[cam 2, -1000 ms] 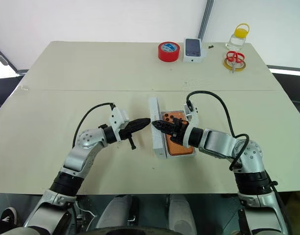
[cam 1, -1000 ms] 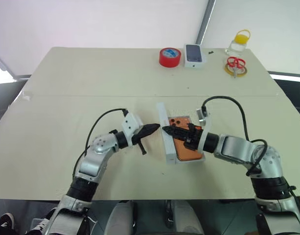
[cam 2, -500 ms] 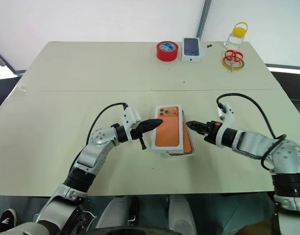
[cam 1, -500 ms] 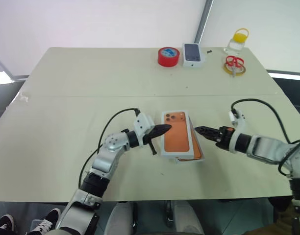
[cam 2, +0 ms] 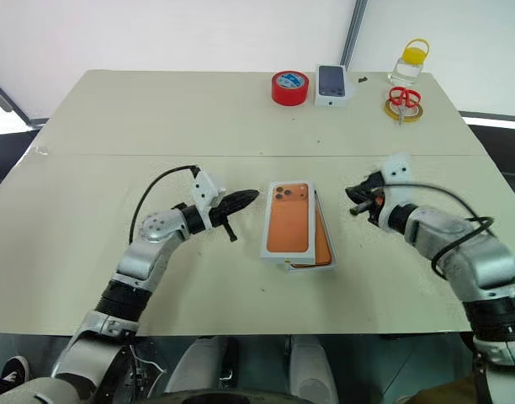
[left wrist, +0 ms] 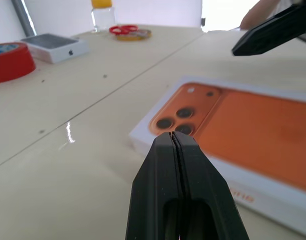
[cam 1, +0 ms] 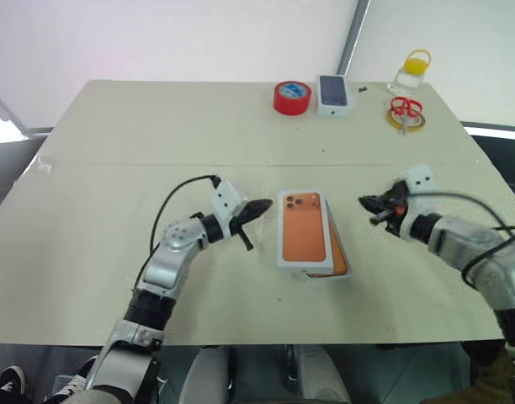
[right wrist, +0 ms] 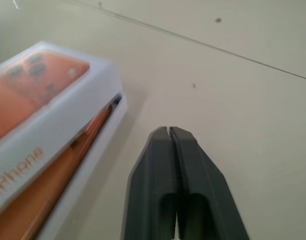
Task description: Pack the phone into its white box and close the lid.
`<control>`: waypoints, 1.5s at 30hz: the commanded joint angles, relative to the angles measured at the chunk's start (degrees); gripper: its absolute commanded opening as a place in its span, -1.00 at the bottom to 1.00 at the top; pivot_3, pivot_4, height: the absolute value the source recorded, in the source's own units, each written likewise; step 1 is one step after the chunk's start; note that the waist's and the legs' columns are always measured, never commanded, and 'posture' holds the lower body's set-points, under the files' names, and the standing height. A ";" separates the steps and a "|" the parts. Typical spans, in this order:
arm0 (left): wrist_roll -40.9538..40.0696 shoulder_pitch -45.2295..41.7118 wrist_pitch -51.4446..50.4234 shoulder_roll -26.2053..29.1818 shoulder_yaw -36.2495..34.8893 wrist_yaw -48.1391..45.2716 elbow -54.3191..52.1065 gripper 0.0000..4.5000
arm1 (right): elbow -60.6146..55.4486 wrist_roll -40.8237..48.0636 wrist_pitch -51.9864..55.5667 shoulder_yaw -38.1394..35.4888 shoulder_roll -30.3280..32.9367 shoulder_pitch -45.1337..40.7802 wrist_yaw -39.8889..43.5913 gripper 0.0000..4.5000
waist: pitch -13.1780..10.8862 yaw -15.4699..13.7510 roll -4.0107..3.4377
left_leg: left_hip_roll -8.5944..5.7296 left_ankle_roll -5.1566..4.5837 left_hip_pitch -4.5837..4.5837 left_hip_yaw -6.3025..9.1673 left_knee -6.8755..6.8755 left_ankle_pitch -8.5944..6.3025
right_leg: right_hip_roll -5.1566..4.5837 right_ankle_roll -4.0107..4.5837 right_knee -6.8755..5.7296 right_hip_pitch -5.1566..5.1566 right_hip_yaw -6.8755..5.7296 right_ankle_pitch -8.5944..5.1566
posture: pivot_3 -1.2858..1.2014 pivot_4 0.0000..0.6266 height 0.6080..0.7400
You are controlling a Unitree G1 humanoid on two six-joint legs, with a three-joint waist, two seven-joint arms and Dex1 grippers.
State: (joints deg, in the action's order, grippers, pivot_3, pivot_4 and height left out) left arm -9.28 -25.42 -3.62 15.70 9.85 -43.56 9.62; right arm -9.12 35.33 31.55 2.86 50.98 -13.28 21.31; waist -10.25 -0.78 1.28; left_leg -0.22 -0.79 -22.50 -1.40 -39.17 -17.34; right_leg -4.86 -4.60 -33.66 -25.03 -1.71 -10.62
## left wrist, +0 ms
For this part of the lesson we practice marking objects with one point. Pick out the clear bottle with orange cap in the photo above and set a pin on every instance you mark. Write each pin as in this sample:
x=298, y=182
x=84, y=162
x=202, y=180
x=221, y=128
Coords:
x=103, y=16

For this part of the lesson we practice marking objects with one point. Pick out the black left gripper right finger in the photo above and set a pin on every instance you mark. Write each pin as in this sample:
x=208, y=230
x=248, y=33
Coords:
x=205, y=185

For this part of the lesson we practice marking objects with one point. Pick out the red round container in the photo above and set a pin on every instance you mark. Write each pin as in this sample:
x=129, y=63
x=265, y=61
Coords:
x=10, y=62

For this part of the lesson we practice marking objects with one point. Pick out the white phone box orange print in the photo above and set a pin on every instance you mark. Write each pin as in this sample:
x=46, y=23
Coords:
x=255, y=130

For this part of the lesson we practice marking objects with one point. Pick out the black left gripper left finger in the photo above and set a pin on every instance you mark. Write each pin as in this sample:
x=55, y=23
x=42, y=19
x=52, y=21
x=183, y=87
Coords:
x=155, y=180

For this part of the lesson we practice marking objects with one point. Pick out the yellow tape roll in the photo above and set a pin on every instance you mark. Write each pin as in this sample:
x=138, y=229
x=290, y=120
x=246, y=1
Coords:
x=140, y=35

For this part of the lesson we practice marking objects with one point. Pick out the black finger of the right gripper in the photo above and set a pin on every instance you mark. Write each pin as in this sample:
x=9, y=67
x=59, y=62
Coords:
x=268, y=37

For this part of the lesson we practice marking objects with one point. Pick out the white Apple logo box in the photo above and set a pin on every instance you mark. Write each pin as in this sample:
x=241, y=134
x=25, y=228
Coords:
x=56, y=48

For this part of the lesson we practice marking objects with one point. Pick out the grey metal pole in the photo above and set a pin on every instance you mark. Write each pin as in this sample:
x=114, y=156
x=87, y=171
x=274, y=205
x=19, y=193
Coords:
x=24, y=17

